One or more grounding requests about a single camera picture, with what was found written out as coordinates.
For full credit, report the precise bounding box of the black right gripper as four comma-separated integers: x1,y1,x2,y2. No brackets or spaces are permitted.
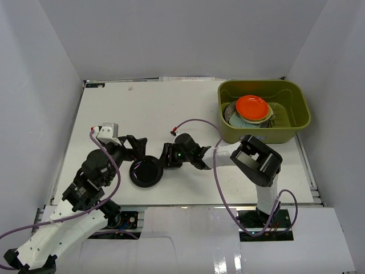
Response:
156,143,192,168

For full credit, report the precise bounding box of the pale green rectangular plate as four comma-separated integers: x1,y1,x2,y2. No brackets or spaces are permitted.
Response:
229,112,262,128

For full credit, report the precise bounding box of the orange round plate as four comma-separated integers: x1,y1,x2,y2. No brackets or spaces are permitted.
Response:
236,95,269,120

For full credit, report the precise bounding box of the cream plate with calligraphy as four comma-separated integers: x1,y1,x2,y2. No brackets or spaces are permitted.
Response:
243,104,274,124

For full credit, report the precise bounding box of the grey reindeer snowflake plate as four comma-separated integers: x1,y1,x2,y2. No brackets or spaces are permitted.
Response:
223,100,237,123

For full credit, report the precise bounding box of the cream plate with striped rim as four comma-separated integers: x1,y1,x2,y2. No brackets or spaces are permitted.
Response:
249,116,273,128

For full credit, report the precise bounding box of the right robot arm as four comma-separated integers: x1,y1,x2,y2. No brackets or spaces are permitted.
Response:
159,133,283,228

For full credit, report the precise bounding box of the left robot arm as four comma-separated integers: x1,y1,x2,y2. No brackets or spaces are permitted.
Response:
1,132,147,273

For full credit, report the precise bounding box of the olive green plastic bin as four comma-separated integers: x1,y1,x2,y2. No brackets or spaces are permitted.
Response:
217,79,311,144

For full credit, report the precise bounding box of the black round plate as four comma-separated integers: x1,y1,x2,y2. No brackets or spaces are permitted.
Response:
129,155,164,188

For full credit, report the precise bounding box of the black label sticker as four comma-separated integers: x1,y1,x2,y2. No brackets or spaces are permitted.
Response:
85,83,105,88

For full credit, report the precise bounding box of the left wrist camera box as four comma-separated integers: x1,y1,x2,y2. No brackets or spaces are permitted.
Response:
96,123,119,144

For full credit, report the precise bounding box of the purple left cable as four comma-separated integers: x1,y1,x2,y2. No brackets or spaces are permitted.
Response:
0,127,139,271

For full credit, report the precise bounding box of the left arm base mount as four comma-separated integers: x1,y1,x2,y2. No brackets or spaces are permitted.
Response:
89,211,141,240

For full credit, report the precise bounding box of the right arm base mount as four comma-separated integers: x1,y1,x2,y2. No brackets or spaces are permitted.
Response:
236,208,294,242

